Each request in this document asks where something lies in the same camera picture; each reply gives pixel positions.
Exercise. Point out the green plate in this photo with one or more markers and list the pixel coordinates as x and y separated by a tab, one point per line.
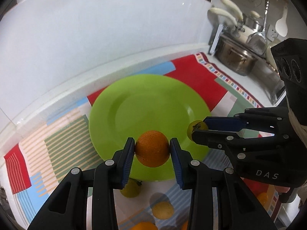
139	103

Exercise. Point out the cream handled pan lower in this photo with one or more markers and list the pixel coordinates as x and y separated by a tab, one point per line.
224	13

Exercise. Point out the steel spatula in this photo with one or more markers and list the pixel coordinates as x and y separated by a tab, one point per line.
257	41

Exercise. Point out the steel stock pot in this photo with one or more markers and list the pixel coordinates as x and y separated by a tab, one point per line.
233	56

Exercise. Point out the small orange mandarin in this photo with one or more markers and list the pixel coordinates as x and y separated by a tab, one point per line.
152	149

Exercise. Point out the white wall socket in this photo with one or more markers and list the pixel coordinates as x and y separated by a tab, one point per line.
271	33

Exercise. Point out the person hand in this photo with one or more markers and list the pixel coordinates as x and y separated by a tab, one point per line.
286	194

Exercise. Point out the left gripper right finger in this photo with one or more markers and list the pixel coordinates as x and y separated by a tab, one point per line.
238	208

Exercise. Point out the green fruit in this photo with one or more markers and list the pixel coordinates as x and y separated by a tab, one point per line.
132	188

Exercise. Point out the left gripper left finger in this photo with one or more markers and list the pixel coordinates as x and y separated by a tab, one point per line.
66	207

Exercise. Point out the metal counter rack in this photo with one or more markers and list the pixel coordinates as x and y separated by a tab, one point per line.
263	73

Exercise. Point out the large orange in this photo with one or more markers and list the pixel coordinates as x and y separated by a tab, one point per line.
144	226
184	225

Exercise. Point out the yellow-green fruit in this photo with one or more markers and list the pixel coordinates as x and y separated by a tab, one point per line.
196	125

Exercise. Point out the tan round fruit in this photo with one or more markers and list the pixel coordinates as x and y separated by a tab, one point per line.
163	210

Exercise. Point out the small lidded steel pot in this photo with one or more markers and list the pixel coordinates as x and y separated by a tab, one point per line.
252	22

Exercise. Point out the white rice spoon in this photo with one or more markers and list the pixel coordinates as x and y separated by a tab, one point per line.
281	25

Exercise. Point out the small orange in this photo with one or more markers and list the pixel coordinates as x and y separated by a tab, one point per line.
263	198

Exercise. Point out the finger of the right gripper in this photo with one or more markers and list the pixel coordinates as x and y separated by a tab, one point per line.
222	140
242	121

